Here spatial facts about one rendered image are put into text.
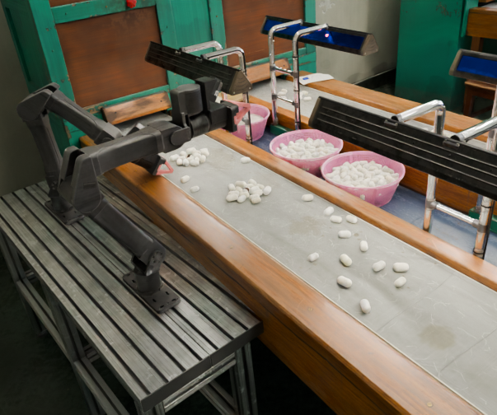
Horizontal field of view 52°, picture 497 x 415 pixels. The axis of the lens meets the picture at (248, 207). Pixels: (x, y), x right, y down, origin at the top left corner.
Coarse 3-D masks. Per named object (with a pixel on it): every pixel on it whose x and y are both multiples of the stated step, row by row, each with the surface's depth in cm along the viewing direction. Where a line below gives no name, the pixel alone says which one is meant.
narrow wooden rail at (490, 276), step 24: (240, 144) 191; (288, 168) 170; (312, 192) 160; (336, 192) 154; (360, 216) 144; (384, 216) 141; (408, 240) 132; (432, 240) 129; (456, 264) 121; (480, 264) 119
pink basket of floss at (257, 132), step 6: (240, 108) 229; (252, 108) 227; (258, 108) 225; (264, 108) 222; (258, 114) 226; (264, 114) 223; (264, 120) 212; (240, 126) 206; (252, 126) 208; (258, 126) 211; (264, 126) 215; (234, 132) 209; (240, 132) 209; (252, 132) 211; (258, 132) 213; (258, 138) 216
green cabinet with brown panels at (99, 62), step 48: (0, 0) 224; (48, 0) 186; (96, 0) 195; (144, 0) 206; (192, 0) 219; (240, 0) 232; (288, 0) 248; (48, 48) 192; (96, 48) 204; (144, 48) 215; (288, 48) 259; (96, 96) 211
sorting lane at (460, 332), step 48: (192, 144) 201; (288, 192) 162; (288, 240) 139; (336, 240) 137; (384, 240) 135; (336, 288) 120; (384, 288) 119; (432, 288) 117; (480, 288) 116; (384, 336) 106; (432, 336) 105; (480, 336) 104; (480, 384) 94
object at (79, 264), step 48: (48, 192) 191; (48, 240) 162; (96, 240) 162; (48, 288) 144; (96, 288) 139; (192, 288) 136; (96, 336) 123; (144, 336) 122; (192, 336) 120; (240, 336) 119; (144, 384) 109
